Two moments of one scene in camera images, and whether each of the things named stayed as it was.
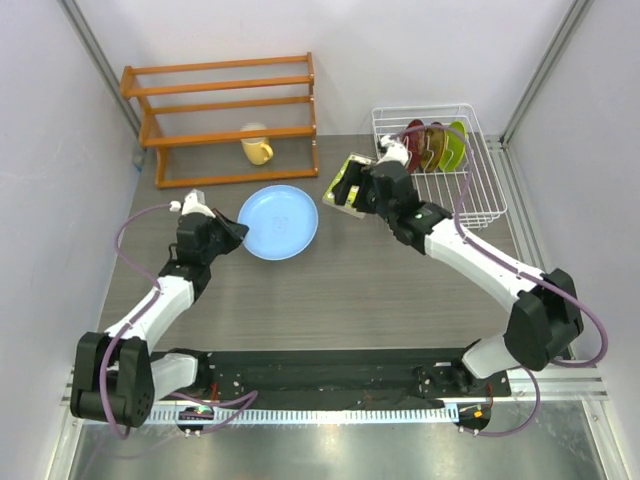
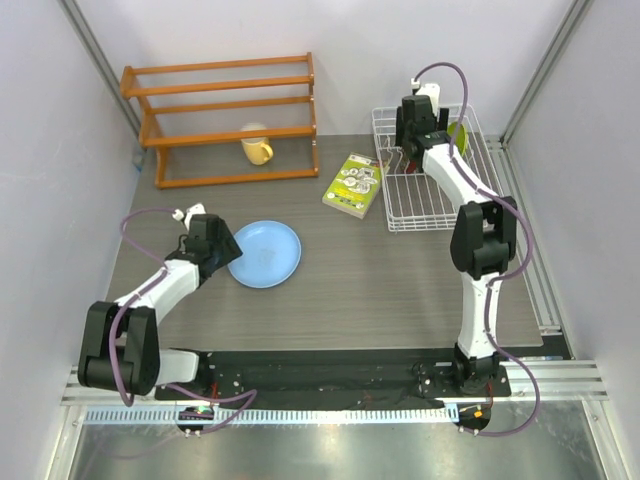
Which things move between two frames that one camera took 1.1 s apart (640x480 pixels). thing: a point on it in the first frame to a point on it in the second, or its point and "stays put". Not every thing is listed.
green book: [329, 198] stays put
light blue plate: [282, 221] to [271, 255]
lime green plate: [456, 139] stays put
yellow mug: [256, 149] stays put
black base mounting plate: [278, 379] stays put
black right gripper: [358, 175] to [441, 125]
